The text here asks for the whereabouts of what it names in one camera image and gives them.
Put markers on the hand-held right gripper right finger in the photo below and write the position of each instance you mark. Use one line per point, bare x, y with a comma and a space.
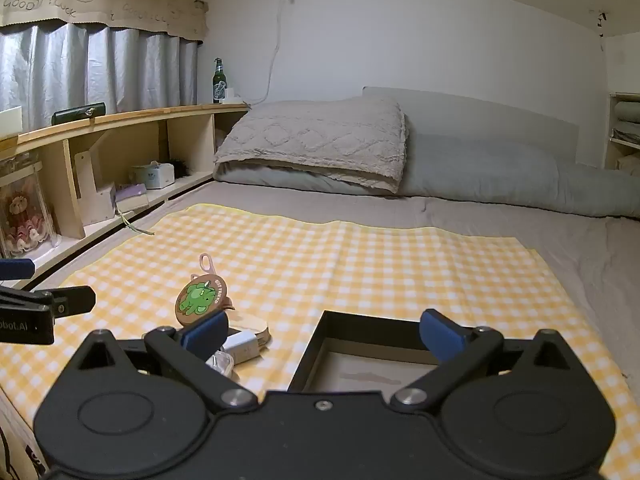
442, 332

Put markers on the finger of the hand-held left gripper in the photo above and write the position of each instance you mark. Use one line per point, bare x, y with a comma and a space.
15, 269
70, 300

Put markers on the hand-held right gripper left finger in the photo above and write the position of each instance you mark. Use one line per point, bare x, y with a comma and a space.
205, 332

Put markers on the round green dinosaur coaster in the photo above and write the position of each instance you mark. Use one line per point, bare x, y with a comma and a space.
197, 297

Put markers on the wooden comb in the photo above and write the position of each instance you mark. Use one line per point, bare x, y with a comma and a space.
257, 329

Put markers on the black storage box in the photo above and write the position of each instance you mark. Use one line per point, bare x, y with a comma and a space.
320, 355

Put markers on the white charger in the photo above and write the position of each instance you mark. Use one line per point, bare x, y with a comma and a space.
240, 347

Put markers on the clear jar with plush lion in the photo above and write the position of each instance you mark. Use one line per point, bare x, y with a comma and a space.
22, 210

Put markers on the wooden stand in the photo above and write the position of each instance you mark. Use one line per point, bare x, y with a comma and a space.
95, 200

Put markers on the yellow checkered mat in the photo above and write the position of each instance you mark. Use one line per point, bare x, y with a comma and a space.
350, 270

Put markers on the cardboard box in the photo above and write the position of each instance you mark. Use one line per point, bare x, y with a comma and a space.
15, 440

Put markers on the purple book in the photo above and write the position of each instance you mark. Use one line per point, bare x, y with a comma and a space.
131, 195

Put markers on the white card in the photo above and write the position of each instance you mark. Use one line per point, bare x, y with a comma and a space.
10, 122

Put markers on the white tissue box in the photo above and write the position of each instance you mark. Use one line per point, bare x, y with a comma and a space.
152, 176

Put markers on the grey bed sheet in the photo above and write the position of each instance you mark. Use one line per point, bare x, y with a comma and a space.
575, 260

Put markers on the dark green case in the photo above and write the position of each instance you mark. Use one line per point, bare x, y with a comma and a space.
75, 114

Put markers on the dark fuzzy item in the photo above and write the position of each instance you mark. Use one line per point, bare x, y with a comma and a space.
179, 167

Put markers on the wooden bedside shelf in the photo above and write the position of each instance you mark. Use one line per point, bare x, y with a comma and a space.
125, 117

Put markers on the grey curtain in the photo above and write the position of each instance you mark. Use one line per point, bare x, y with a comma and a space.
100, 70

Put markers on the beige quilted pillow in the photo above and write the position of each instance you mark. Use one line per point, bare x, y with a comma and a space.
310, 140

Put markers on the grey headboard cushion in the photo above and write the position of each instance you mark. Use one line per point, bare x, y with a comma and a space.
475, 110

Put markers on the small white container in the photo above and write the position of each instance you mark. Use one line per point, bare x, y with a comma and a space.
232, 95

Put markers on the green beer bottle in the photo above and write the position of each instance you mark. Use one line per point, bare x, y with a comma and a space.
219, 85

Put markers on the wooden side shelf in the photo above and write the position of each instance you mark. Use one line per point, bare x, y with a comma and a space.
611, 130

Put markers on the wall hook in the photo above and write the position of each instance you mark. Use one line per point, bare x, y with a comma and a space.
601, 20

